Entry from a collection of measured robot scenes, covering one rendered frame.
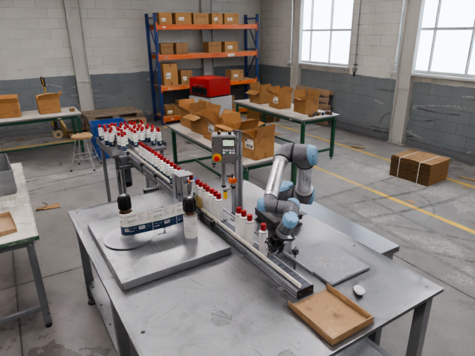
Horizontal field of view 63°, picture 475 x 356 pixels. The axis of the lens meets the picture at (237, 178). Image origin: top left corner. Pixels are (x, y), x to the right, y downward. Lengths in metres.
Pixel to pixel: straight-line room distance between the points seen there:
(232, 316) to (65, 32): 8.46
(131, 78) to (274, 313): 8.62
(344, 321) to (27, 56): 8.70
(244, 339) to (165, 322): 0.39
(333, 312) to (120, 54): 8.72
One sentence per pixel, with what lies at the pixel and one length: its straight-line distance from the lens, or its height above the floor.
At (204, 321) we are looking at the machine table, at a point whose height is 0.83.
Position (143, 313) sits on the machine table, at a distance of 2.03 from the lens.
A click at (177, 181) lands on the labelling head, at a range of 2.83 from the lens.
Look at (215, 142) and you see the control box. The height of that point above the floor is 1.43.
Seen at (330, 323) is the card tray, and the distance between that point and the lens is 1.96.
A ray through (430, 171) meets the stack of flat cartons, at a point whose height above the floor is 0.22.
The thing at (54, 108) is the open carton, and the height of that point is 0.86.
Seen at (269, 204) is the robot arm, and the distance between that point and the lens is 2.03.
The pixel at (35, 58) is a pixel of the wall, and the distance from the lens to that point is 9.67.
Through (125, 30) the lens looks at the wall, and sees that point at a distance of 10.00.
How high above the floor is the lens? 2.11
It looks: 21 degrees down
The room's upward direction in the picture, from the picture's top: 1 degrees counter-clockwise
